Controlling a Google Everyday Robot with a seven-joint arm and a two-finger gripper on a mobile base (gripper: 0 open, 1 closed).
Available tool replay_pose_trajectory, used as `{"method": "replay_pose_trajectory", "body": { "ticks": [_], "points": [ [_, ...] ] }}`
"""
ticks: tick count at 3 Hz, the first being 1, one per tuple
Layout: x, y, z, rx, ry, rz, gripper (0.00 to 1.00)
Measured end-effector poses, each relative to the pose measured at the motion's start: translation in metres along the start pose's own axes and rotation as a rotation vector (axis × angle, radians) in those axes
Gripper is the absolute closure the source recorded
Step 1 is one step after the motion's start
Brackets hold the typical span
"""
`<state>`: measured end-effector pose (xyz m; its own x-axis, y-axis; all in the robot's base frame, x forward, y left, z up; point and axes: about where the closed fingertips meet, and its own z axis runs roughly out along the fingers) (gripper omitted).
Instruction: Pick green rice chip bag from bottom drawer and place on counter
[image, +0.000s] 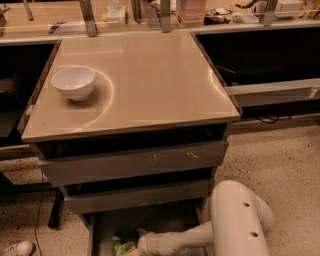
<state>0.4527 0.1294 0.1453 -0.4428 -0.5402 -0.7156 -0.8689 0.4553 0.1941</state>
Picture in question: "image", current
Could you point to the top grey drawer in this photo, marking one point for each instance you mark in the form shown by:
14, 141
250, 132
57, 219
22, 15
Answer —
132, 163

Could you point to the grey metal upright post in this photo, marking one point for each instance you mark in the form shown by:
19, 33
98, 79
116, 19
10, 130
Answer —
88, 17

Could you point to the grey metal centre post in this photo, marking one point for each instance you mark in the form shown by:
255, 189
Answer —
165, 16

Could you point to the grey drawer cabinet with counter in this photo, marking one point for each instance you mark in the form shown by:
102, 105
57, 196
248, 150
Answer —
151, 90

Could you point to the white box on shelf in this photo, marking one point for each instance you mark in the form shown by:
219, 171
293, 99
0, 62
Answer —
288, 8

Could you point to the middle grey drawer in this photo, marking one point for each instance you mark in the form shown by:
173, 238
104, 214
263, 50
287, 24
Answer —
139, 197

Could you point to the black table leg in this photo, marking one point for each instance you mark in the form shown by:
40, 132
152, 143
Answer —
53, 221

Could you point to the pink stacked containers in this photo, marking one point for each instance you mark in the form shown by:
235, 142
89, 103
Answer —
190, 12

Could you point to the open bottom grey drawer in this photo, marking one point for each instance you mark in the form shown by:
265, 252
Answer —
174, 216

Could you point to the green rice chip bag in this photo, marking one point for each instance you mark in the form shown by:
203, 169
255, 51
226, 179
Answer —
121, 248

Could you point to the white sneaker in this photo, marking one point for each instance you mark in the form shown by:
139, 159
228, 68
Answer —
24, 248

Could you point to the white ceramic bowl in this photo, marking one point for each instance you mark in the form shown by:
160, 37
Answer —
74, 83

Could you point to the clear tissue box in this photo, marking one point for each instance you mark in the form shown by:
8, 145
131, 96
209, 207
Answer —
116, 13

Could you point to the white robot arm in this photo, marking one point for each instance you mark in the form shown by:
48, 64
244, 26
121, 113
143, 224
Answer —
240, 222

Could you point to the grey metal right post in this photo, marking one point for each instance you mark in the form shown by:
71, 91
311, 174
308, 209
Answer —
268, 15

